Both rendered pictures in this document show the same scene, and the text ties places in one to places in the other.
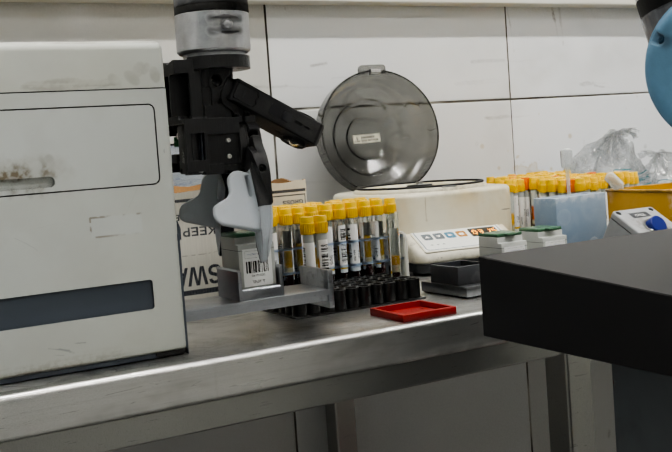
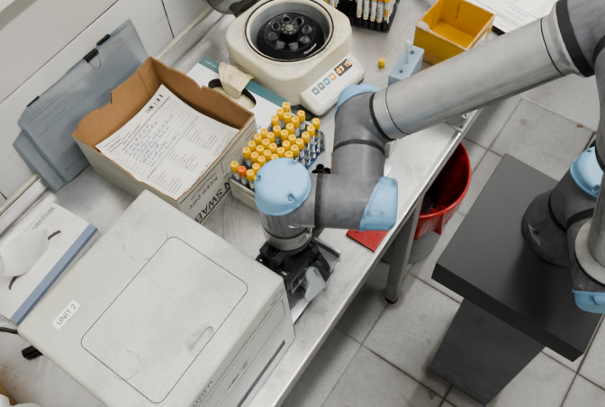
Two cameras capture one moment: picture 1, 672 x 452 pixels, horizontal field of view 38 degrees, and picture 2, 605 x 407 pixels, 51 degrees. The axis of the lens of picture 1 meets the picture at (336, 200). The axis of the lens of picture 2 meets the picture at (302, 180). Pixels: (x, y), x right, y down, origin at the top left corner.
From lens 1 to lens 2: 115 cm
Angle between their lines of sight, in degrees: 59
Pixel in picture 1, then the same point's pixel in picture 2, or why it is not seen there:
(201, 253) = (212, 193)
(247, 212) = (319, 284)
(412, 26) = not seen: outside the picture
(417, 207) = (308, 76)
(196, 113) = (288, 266)
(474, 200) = (337, 51)
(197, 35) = (291, 246)
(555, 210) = not seen: hidden behind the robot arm
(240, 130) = (310, 257)
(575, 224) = not seen: hidden behind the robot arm
